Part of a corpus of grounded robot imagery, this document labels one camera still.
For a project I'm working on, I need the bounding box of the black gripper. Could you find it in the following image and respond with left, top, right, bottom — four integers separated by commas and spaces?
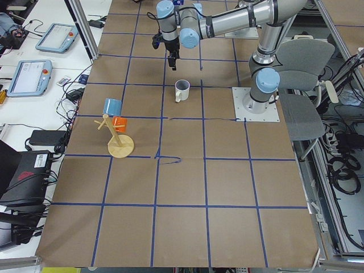
165, 39, 180, 71

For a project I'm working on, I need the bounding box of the white ribbed mug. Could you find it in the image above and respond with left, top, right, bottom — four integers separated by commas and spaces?
175, 79, 191, 103

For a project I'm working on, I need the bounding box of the blue white milk carton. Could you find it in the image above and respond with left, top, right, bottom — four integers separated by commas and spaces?
172, 0, 184, 5

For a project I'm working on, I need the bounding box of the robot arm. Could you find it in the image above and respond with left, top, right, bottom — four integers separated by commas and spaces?
148, 0, 306, 70
190, 1, 277, 40

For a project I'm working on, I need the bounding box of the blue cup on tree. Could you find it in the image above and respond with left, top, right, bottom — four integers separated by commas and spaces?
103, 98, 122, 116

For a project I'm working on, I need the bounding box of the orange cup on tree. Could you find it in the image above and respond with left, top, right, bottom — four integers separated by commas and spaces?
111, 116, 127, 133

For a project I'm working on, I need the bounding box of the black power adapter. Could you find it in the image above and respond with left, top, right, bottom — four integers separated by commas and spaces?
88, 19, 105, 28

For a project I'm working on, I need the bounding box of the wooden mug tree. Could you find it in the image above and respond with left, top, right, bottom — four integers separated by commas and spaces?
94, 114, 134, 158

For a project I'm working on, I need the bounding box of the small remote control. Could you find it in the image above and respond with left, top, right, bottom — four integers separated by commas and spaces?
56, 76, 71, 87

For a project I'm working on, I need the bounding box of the teach pendant far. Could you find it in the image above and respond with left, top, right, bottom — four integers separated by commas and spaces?
35, 23, 78, 53

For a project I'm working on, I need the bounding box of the teach pendant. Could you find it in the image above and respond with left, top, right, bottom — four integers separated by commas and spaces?
7, 60, 53, 97
35, 23, 78, 53

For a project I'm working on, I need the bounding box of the grey office chair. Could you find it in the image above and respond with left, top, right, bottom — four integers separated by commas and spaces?
275, 35, 338, 162

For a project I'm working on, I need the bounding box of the teach pendant near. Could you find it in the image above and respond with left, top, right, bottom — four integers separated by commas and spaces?
7, 60, 53, 97

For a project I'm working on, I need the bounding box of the black laptop charger brick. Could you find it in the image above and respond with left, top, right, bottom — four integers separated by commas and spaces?
28, 130, 67, 146

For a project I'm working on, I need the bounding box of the black computer box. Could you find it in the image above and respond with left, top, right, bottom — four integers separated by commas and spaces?
1, 150, 52, 207

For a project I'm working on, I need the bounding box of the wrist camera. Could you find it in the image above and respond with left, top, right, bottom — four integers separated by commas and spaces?
152, 33, 163, 49

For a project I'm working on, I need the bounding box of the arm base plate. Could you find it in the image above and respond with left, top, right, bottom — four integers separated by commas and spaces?
224, 27, 259, 40
232, 87, 280, 122

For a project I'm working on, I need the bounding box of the aluminium frame post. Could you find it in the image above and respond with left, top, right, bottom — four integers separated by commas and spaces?
64, 0, 100, 60

